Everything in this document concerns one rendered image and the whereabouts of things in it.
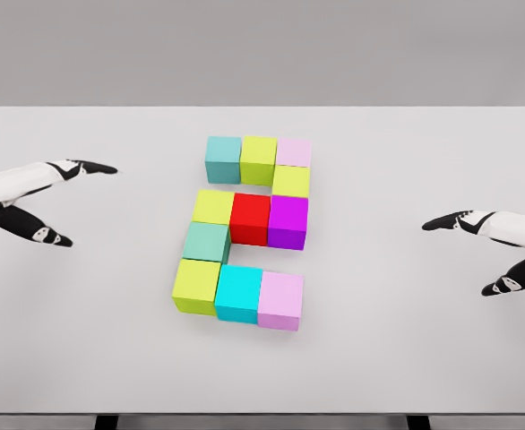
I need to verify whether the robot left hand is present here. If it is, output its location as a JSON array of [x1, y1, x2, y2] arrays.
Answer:
[[0, 159, 119, 248]]

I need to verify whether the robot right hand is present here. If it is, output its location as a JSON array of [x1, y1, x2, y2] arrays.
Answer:
[[421, 210, 525, 297]]

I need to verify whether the yellow-green cube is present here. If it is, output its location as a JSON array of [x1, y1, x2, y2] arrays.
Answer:
[[191, 188, 236, 227], [171, 258, 222, 316], [271, 165, 312, 199], [239, 135, 279, 187]]

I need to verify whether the sea green cube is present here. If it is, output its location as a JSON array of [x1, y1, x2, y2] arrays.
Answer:
[[181, 221, 232, 264]]

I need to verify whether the teal blue cube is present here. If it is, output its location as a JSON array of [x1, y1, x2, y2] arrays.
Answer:
[[204, 135, 243, 185]]

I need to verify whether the purple cube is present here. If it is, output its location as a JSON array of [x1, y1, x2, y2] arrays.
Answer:
[[267, 194, 309, 252]]

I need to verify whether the pale pink cube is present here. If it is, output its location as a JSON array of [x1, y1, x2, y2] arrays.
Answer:
[[256, 271, 305, 333], [275, 137, 313, 168]]

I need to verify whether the red cube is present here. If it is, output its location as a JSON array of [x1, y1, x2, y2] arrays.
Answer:
[[228, 193, 271, 247]]

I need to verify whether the bright cyan cube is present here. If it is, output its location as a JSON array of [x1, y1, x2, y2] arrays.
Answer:
[[213, 263, 263, 325]]

